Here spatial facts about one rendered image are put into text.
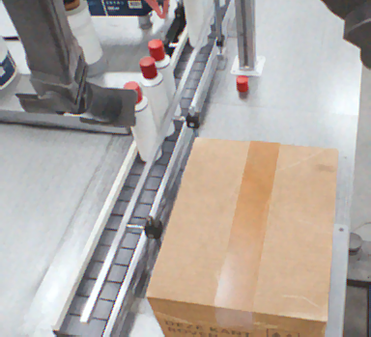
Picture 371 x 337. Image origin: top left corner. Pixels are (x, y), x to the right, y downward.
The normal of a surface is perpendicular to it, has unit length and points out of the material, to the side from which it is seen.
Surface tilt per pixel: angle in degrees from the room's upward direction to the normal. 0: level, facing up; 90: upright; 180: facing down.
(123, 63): 0
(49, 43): 112
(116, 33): 0
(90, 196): 0
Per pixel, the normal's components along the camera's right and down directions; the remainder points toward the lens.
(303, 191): -0.07, -0.61
